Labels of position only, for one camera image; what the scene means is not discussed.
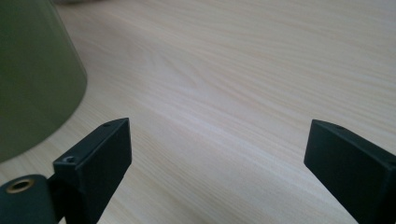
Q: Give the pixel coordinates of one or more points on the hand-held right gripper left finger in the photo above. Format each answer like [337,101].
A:
[96,168]

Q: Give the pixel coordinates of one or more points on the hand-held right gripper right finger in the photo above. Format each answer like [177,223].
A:
[351,168]

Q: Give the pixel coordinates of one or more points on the olive green cup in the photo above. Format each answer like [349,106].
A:
[34,77]

